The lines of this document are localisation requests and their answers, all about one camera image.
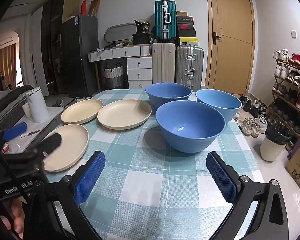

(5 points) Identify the cream plate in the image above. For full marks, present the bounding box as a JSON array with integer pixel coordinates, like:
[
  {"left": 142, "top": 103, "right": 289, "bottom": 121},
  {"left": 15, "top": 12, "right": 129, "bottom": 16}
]
[
  {"left": 61, "top": 99, "right": 103, "bottom": 124},
  {"left": 97, "top": 99, "right": 152, "bottom": 130},
  {"left": 43, "top": 124, "right": 89, "bottom": 173}
]

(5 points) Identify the blue bowl front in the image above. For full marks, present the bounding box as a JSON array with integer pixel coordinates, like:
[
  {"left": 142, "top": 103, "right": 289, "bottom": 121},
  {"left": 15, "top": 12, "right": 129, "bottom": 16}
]
[{"left": 155, "top": 100, "right": 226, "bottom": 153}]

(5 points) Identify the blue bowl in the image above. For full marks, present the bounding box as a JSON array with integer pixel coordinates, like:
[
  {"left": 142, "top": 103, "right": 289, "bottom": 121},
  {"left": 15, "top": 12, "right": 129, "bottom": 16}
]
[
  {"left": 145, "top": 82, "right": 192, "bottom": 109},
  {"left": 155, "top": 100, "right": 226, "bottom": 153},
  {"left": 196, "top": 89, "right": 242, "bottom": 123}
]

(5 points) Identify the person's left hand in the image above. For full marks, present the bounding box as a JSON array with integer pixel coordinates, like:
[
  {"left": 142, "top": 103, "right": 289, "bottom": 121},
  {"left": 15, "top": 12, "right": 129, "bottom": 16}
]
[{"left": 0, "top": 198, "right": 25, "bottom": 239}]

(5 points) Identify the grey white side cabinet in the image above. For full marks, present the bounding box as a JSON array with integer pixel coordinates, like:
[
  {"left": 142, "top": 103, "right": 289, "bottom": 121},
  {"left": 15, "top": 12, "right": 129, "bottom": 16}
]
[{"left": 2, "top": 106, "right": 64, "bottom": 154}]

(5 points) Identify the white electric kettle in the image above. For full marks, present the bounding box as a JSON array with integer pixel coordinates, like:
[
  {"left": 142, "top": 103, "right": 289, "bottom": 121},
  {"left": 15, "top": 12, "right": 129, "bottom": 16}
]
[{"left": 25, "top": 87, "right": 49, "bottom": 123}]

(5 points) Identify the teal checked tablecloth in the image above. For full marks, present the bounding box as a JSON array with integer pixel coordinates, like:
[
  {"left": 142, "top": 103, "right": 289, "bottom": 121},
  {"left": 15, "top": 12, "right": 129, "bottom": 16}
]
[{"left": 43, "top": 88, "right": 266, "bottom": 240}]

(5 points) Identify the white bin with black bag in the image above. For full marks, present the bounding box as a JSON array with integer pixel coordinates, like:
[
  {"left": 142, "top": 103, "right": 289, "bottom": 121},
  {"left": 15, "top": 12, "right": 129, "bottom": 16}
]
[{"left": 260, "top": 119, "right": 293, "bottom": 162}]

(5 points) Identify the woven laundry basket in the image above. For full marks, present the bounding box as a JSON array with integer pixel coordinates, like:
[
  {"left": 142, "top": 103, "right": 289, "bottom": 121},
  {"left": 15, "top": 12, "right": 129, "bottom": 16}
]
[{"left": 101, "top": 63, "right": 125, "bottom": 89}]

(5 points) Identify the wooden shoe rack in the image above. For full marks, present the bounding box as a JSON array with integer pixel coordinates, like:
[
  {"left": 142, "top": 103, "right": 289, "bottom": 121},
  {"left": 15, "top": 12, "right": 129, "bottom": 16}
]
[{"left": 269, "top": 50, "right": 300, "bottom": 137}]

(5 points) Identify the black refrigerator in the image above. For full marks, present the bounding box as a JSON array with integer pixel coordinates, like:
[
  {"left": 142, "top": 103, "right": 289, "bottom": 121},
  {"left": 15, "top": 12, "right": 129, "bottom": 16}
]
[{"left": 61, "top": 15, "right": 99, "bottom": 98}]

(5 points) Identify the white drawer desk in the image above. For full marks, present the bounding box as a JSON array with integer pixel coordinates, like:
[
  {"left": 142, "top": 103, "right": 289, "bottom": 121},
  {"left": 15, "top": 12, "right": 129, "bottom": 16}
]
[{"left": 88, "top": 44, "right": 152, "bottom": 90}]

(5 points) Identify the silver hard suitcase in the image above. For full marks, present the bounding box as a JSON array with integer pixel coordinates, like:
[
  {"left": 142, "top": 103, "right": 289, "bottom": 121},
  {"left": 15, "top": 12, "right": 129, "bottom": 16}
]
[{"left": 175, "top": 46, "right": 204, "bottom": 92}]

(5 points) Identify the beige hard suitcase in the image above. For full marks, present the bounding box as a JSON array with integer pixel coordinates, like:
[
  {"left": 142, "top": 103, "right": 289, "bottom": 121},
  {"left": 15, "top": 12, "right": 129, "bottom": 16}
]
[{"left": 152, "top": 43, "right": 175, "bottom": 83}]

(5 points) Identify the stack of shoe boxes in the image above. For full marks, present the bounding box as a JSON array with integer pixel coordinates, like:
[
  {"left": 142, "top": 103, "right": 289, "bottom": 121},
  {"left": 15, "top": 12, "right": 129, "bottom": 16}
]
[{"left": 177, "top": 11, "right": 199, "bottom": 46}]

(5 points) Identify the wooden door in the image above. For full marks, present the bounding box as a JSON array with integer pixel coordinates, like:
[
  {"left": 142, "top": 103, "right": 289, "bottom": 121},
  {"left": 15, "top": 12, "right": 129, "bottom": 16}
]
[{"left": 205, "top": 0, "right": 255, "bottom": 94}]

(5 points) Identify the teal hard suitcase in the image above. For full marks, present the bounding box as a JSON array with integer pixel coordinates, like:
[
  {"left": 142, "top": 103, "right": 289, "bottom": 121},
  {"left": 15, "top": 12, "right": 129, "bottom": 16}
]
[{"left": 154, "top": 0, "right": 177, "bottom": 43}]

